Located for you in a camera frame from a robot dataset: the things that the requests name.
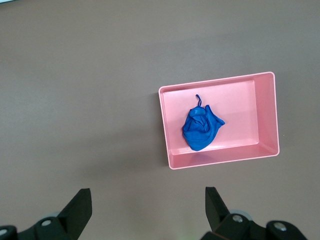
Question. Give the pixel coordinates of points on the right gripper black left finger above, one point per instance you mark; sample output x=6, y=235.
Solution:
x=70, y=220

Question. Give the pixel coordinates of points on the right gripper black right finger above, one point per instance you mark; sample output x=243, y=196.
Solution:
x=225, y=222

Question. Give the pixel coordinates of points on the blue cloth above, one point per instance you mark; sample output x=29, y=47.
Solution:
x=200, y=132

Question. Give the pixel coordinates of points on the pink plastic bin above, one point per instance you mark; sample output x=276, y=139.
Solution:
x=250, y=120

